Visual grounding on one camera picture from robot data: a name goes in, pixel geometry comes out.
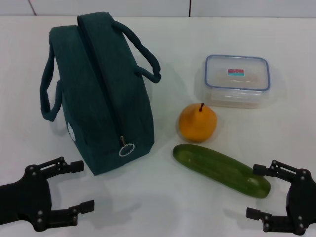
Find dark teal insulated lunch bag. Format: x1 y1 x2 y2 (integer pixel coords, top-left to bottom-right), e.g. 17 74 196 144
39 14 162 176

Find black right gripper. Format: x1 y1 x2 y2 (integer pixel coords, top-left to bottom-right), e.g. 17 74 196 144
245 159 316 237

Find green cucumber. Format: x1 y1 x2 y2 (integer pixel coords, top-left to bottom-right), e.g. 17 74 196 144
172 143 272 199

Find clear plastic food container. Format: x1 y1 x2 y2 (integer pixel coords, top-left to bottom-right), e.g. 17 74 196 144
195 54 271 109

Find orange yellow pear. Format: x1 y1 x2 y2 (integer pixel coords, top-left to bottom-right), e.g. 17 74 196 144
179 102 218 144

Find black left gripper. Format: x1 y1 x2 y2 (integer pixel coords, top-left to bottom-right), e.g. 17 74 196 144
0 156 95 233

